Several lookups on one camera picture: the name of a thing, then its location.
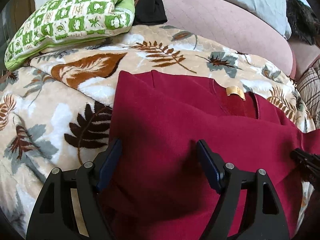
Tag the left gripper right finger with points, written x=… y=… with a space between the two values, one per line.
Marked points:
x=248 y=206

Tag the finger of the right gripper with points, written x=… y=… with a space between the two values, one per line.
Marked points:
x=308 y=164

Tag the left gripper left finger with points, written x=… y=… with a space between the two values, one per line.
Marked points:
x=53 y=216

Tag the dark red fleece garment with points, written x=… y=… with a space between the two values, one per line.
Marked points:
x=158 y=189

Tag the striped floral quilt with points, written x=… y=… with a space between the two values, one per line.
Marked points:
x=309 y=87

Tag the beige leaf-print blanket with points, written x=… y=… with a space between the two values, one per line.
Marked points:
x=56 y=109

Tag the dark furry cloth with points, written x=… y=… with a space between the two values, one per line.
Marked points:
x=303 y=21

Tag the pink quilted cushion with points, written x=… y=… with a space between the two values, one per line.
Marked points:
x=238 y=29

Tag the green white patterned pillow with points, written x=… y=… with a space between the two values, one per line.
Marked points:
x=37 y=34

